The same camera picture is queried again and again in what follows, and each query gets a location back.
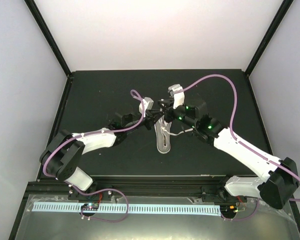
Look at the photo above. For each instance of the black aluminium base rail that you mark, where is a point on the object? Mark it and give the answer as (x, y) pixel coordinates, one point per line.
(217, 189)

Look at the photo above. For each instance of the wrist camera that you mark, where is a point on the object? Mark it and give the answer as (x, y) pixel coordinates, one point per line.
(147, 103)
(177, 92)

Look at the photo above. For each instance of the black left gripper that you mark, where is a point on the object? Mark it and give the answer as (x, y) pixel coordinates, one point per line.
(151, 117)

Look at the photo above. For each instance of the left controller circuit board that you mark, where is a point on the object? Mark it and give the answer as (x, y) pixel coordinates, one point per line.
(89, 207)

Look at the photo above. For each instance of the black frame post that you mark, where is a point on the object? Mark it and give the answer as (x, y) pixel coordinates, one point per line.
(35, 12)
(270, 32)

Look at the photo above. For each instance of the grey canvas sneaker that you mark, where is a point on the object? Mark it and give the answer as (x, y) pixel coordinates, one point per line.
(162, 130)

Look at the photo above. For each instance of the black right frame post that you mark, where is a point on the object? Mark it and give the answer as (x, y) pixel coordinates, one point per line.
(270, 32)

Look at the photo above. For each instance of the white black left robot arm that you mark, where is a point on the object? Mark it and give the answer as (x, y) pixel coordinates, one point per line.
(62, 156)

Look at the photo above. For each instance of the right controller circuit board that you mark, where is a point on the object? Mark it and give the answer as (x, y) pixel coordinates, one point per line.
(233, 209)

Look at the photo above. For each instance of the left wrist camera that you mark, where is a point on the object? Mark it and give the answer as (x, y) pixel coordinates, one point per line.
(147, 103)

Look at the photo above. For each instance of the light blue slotted cable duct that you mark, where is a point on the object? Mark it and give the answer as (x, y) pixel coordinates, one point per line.
(121, 208)

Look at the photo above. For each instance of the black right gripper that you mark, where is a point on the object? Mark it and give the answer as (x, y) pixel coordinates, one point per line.
(168, 111)

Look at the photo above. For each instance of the controller circuit board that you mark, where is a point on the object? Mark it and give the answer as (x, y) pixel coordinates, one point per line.
(89, 207)
(233, 209)

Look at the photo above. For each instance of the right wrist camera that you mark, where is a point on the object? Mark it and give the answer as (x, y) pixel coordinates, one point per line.
(177, 92)

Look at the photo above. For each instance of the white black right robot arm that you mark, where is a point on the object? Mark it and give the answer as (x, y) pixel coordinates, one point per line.
(252, 155)

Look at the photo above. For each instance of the black left frame post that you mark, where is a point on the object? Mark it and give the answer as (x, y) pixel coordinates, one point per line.
(35, 12)

